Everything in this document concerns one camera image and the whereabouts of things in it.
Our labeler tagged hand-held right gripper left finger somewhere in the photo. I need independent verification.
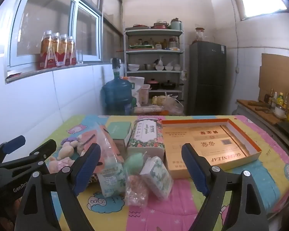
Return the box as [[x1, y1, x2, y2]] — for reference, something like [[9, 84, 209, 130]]
[[14, 143, 102, 231]]

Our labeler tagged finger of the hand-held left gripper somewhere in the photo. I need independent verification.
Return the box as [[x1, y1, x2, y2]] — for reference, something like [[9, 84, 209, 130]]
[[0, 135, 26, 163], [0, 139, 57, 174]]

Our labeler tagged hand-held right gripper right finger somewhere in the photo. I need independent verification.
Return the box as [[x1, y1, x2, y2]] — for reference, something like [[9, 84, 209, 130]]
[[181, 143, 272, 231]]

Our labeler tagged purple scrunchie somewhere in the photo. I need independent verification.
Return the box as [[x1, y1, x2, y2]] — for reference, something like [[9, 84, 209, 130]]
[[61, 136, 79, 146]]

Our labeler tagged green print tissue pack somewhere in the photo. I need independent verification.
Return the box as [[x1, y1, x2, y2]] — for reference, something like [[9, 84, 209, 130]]
[[95, 124, 127, 198]]

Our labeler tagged coral pink packet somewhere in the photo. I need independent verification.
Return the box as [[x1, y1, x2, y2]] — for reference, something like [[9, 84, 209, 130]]
[[78, 125, 104, 157]]

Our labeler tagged orange rimmed gold cardboard box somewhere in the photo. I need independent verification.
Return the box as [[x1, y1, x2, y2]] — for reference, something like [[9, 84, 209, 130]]
[[161, 118, 263, 180]]

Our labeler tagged leaf pattern tissue pack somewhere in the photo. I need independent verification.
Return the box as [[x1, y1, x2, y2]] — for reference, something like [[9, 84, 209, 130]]
[[140, 156, 174, 201]]

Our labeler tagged pink item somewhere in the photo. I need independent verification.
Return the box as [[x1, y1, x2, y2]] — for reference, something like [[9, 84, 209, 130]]
[[125, 173, 150, 206]]

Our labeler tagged colourful cartoon printed blanket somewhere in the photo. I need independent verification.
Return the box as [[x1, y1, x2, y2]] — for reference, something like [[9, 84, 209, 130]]
[[42, 114, 289, 231]]

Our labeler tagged green paper box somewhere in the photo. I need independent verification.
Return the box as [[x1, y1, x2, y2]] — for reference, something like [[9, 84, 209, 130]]
[[106, 121, 132, 150]]

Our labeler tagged floral tissue box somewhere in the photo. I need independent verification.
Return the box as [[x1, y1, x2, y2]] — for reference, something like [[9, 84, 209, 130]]
[[127, 117, 166, 160]]

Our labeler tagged clear plastic bag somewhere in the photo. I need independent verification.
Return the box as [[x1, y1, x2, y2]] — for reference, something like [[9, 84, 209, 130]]
[[164, 93, 185, 116]]

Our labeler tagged clear wrapped tray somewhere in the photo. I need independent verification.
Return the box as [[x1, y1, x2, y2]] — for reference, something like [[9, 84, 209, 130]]
[[134, 106, 163, 113]]

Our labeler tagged grey kitchen cabinet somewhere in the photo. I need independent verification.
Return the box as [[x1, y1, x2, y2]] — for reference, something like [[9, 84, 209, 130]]
[[236, 100, 289, 154]]

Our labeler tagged pale yellow lumpy food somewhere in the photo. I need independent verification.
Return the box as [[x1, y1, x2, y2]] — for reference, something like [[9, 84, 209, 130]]
[[152, 96, 166, 106]]

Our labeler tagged wooden cutting board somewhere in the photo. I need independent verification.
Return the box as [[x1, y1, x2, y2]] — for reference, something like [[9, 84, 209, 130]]
[[237, 99, 280, 126]]

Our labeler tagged blue water jug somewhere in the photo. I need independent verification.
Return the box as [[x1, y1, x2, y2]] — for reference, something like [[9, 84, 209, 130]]
[[101, 76, 133, 115]]

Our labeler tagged black wok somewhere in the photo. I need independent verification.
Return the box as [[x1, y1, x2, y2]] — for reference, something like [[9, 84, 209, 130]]
[[161, 80, 183, 89]]

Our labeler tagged pink plastic bin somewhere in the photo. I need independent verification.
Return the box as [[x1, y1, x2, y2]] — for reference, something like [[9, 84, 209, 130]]
[[139, 84, 151, 104]]

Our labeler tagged dark refrigerator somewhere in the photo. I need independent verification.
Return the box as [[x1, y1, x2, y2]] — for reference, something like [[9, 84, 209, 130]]
[[188, 41, 228, 116]]

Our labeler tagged red cooking pot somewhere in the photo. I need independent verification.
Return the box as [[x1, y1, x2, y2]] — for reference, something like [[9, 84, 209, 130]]
[[146, 79, 160, 90]]

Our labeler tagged wrapped pack of drink bottles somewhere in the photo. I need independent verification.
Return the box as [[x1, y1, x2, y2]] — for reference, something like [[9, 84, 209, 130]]
[[37, 30, 77, 71]]

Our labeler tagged white sack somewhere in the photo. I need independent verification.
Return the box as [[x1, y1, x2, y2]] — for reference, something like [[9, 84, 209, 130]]
[[128, 76, 145, 106]]

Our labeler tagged white mixing bowl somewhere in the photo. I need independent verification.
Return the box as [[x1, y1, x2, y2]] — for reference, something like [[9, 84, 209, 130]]
[[274, 106, 287, 119]]

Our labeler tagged black water pump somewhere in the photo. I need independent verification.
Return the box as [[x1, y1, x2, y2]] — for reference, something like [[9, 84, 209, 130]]
[[111, 58, 122, 77]]

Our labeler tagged sliding window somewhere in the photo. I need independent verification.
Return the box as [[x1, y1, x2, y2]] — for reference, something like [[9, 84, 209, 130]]
[[8, 0, 104, 69]]

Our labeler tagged glass jar with red lid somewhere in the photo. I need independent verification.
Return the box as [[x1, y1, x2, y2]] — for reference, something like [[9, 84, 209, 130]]
[[195, 27, 206, 42]]

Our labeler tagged metal shelf rack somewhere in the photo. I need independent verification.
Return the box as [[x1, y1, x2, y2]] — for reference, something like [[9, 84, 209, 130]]
[[123, 28, 185, 101]]

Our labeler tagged teal canister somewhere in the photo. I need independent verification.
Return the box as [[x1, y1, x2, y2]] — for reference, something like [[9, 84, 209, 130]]
[[171, 18, 183, 30]]

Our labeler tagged red enamel basin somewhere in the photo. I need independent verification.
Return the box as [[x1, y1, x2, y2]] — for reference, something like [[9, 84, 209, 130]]
[[151, 21, 169, 29]]

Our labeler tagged cardboard wall sheet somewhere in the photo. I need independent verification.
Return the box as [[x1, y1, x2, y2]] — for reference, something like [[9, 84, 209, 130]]
[[258, 53, 289, 104]]

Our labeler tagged wall cable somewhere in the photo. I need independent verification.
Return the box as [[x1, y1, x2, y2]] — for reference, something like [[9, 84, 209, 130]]
[[230, 0, 240, 70]]

